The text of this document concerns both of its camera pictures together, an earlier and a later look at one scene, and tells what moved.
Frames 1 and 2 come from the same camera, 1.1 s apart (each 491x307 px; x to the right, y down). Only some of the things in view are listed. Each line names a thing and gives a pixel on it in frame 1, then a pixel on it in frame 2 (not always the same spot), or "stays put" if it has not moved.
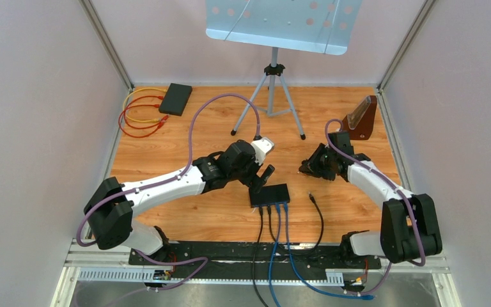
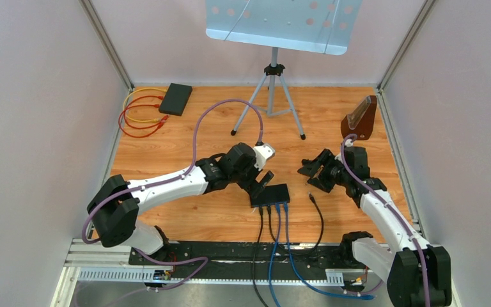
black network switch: [270, 195] stays put
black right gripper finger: [316, 171] -> [324, 183]
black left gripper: [254, 181] stays put
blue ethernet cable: [292, 265] stays put
